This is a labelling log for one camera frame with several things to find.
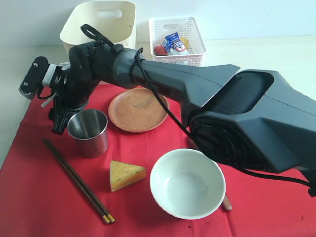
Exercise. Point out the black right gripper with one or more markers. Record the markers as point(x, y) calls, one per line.
point(72, 92)

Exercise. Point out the stainless steel cup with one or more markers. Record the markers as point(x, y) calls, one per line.
point(89, 130)

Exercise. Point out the yellow cheese wedge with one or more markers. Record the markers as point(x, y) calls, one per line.
point(124, 174)

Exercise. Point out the red sausage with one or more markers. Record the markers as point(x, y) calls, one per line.
point(160, 51)

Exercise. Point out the white blue milk carton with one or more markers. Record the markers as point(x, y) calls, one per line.
point(173, 45)

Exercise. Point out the white ceramic bowl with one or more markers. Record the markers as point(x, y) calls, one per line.
point(187, 185)

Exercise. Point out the yellow lemon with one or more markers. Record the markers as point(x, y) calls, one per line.
point(185, 43)

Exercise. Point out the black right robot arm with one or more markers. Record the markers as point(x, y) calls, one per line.
point(247, 119)

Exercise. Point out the dark brown chopstick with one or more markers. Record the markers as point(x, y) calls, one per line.
point(79, 181)
point(75, 182)

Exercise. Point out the cream plastic tub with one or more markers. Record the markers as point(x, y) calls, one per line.
point(116, 20)

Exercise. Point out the red table cloth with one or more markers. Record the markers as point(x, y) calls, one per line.
point(49, 189)

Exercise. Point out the brown wooden spoon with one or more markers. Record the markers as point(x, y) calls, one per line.
point(226, 204)

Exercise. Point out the white perforated plastic basket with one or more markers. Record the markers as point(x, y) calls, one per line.
point(187, 28)

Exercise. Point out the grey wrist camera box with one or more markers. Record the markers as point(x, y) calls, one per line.
point(39, 75)

